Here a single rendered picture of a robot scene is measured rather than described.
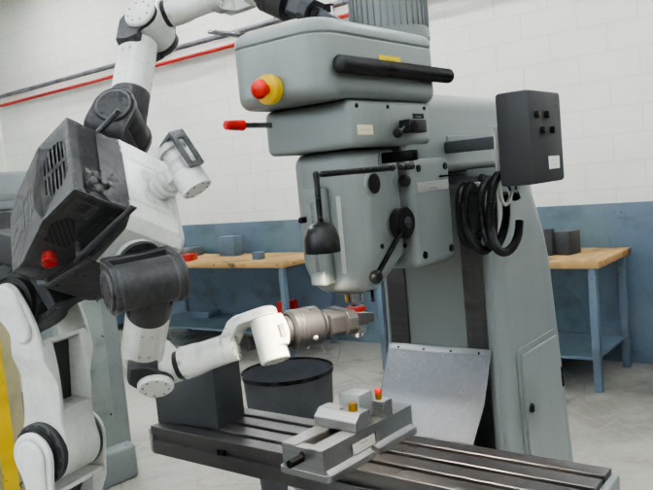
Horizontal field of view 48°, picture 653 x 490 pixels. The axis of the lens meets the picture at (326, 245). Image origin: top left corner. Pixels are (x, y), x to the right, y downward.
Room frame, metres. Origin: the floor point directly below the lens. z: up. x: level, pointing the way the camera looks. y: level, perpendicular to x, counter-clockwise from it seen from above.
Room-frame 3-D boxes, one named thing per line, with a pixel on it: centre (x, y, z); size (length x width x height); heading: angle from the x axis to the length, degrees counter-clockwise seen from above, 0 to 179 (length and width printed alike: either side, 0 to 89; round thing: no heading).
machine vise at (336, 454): (1.68, -0.02, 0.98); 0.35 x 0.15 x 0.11; 140
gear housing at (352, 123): (1.72, -0.08, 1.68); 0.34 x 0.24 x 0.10; 142
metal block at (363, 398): (1.70, -0.04, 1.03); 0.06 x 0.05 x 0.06; 50
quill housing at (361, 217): (1.69, -0.06, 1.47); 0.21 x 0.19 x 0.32; 52
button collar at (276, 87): (1.50, 0.09, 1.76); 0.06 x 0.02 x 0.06; 52
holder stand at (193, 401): (2.02, 0.40, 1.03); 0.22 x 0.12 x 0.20; 60
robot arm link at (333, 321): (1.64, 0.02, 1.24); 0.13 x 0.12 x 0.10; 30
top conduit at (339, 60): (1.62, -0.19, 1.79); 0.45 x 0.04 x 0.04; 142
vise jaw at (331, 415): (1.66, 0.00, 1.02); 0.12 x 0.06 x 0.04; 50
